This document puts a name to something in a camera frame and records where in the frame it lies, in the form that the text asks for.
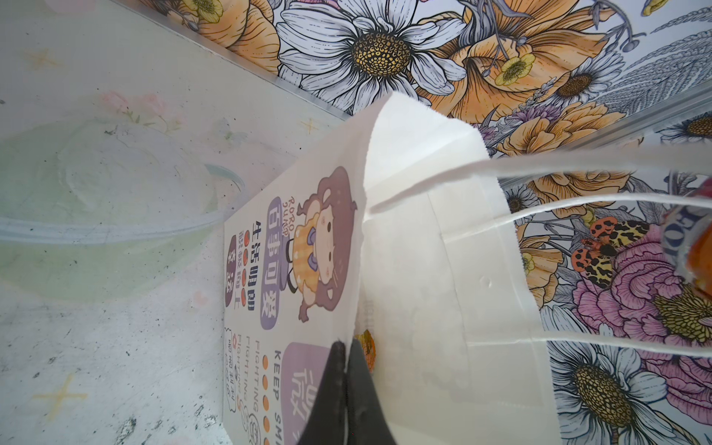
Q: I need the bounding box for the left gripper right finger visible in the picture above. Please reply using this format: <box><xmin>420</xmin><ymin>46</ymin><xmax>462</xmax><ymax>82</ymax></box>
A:
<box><xmin>346</xmin><ymin>339</ymin><xmax>397</xmax><ymax>445</ymax></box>

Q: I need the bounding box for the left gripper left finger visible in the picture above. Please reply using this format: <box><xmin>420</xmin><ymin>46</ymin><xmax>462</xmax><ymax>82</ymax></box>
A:
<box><xmin>298</xmin><ymin>341</ymin><xmax>347</xmax><ymax>445</ymax></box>

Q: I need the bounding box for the orange snack packet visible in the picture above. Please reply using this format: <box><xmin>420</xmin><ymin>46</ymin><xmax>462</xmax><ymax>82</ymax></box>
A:
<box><xmin>355</xmin><ymin>329</ymin><xmax>376</xmax><ymax>374</ymax></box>

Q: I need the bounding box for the white paper bag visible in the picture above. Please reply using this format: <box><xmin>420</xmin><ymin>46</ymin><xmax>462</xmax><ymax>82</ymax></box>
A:
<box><xmin>224</xmin><ymin>94</ymin><xmax>711</xmax><ymax>444</ymax></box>

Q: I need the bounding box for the clear plastic bowl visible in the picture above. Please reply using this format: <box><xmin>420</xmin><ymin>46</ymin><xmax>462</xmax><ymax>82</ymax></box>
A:
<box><xmin>1</xmin><ymin>119</ymin><xmax>247</xmax><ymax>301</ymax></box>

